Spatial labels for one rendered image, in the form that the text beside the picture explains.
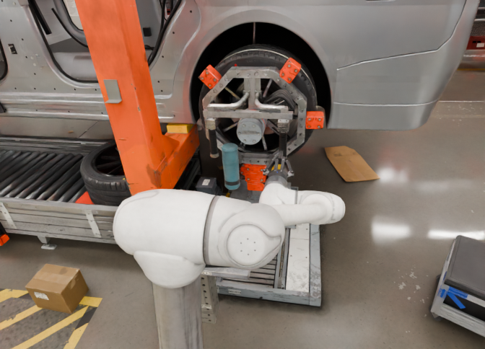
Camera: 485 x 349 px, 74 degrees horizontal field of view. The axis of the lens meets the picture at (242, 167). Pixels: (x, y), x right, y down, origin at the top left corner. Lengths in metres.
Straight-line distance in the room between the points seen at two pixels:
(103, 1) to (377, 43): 1.21
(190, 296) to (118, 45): 1.00
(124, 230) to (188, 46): 1.36
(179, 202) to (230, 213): 0.10
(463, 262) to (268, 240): 1.42
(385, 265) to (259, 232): 1.70
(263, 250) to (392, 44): 1.42
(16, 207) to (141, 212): 1.87
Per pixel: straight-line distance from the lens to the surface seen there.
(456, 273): 1.81
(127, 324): 1.97
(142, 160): 1.59
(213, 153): 1.61
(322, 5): 1.72
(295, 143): 1.77
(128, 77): 1.43
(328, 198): 1.12
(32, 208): 2.37
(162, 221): 0.59
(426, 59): 1.86
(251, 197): 2.17
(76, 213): 2.18
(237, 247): 0.54
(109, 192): 2.10
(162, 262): 0.63
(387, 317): 1.97
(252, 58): 1.72
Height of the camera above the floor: 1.57
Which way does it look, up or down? 32 degrees down
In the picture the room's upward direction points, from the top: 3 degrees counter-clockwise
